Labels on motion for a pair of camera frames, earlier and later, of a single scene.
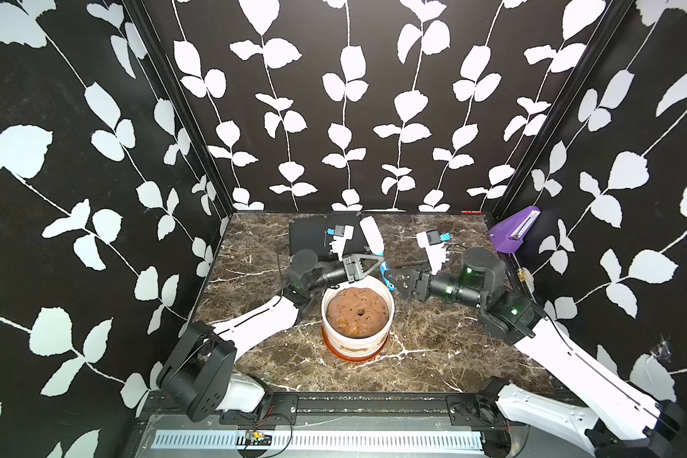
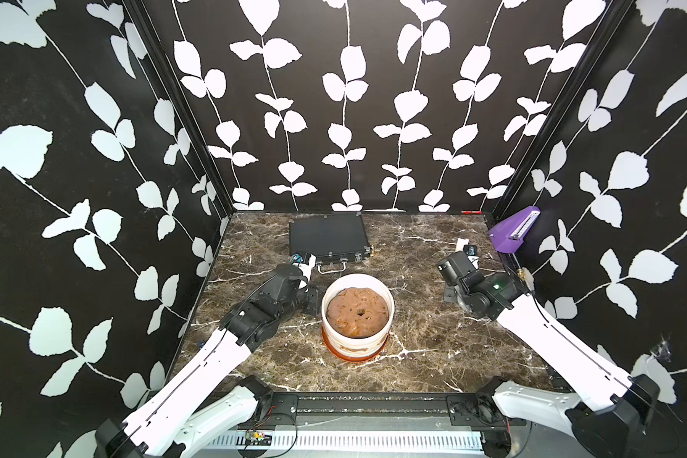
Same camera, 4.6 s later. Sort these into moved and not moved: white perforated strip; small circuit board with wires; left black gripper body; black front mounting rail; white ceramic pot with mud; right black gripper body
Moved: right black gripper body; left black gripper body
Not moved: small circuit board with wires; white perforated strip; black front mounting rail; white ceramic pot with mud
